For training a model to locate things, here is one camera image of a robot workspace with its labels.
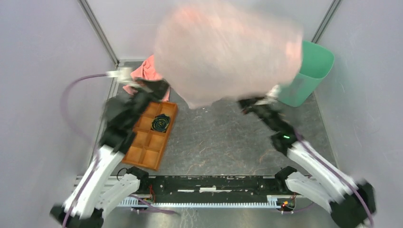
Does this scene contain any pink plastic trash bag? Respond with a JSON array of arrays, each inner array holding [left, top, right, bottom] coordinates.
[[154, 0, 304, 109]]

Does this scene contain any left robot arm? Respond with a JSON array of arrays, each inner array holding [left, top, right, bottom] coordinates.
[[50, 79, 169, 228]]

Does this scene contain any salmon pink cloth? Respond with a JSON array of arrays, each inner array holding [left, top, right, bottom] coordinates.
[[123, 55, 170, 102]]

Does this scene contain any orange wooden divided tray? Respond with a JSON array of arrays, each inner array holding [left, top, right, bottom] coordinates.
[[122, 102, 178, 171]]

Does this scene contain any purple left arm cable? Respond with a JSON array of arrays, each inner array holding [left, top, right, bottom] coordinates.
[[59, 73, 109, 228]]

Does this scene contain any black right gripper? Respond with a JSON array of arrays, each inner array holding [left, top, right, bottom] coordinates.
[[230, 89, 279, 133]]

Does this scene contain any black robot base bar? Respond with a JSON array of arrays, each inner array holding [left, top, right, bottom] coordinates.
[[136, 175, 292, 203]]

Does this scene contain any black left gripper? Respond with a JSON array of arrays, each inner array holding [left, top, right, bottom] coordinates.
[[128, 76, 177, 127]]

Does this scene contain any blue yellow rolled tie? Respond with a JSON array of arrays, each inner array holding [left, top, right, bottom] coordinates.
[[151, 114, 171, 133]]

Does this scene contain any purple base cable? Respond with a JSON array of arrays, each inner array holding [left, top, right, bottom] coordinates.
[[127, 195, 179, 218]]

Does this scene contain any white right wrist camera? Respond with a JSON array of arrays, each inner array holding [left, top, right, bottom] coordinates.
[[255, 85, 281, 105]]

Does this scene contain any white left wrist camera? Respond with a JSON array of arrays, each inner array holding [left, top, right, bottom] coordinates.
[[106, 67, 139, 88]]

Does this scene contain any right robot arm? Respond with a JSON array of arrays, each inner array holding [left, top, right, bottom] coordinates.
[[238, 98, 376, 228]]

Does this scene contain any green plastic trash bin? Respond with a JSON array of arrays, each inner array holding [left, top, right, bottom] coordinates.
[[278, 41, 335, 107]]

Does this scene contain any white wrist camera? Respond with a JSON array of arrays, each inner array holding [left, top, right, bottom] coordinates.
[[106, 67, 139, 88], [255, 85, 281, 105]]

